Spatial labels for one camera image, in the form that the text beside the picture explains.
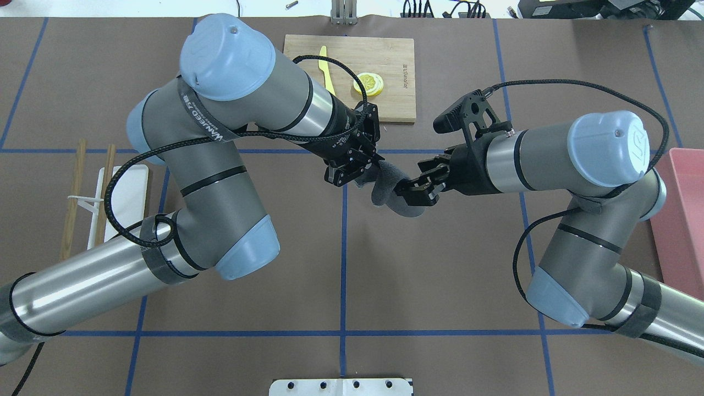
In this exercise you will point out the aluminium frame post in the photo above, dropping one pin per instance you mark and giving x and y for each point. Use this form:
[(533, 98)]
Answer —
[(344, 12)]

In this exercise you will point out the yellow lemon slice toy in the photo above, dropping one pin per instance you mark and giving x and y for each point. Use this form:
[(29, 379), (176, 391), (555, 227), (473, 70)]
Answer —
[(371, 83)]

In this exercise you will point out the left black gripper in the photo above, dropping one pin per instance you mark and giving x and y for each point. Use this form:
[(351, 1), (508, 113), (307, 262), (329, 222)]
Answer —
[(334, 139)]

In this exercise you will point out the grey cleaning cloth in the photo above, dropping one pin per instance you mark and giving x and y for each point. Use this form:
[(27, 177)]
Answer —
[(384, 178)]

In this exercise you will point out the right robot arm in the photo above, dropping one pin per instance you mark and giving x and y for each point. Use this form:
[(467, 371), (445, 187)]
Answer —
[(601, 159)]

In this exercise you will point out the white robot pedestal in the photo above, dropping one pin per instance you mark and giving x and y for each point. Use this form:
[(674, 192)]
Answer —
[(342, 386)]

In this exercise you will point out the wooden cutting board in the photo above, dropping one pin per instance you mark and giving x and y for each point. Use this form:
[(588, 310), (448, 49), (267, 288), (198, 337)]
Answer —
[(393, 59)]

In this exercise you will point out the pink plastic bin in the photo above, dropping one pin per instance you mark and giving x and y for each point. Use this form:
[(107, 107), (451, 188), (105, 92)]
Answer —
[(678, 226)]

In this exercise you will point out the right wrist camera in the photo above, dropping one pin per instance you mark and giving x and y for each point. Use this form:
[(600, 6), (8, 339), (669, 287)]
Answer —
[(471, 111)]

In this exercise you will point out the white rectangular tray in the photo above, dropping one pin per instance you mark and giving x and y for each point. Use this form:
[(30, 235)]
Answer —
[(128, 201)]

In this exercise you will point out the yellow plastic knife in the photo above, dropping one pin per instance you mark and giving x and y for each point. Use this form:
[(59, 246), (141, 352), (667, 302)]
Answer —
[(323, 66)]

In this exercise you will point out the wooden chopstick beside tray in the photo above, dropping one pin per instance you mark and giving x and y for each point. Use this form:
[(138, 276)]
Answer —
[(72, 203)]

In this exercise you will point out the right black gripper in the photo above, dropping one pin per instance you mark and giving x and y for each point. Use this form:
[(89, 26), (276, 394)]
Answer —
[(467, 166)]

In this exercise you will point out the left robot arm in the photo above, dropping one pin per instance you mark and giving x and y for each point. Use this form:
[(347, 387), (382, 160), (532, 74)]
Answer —
[(232, 83)]

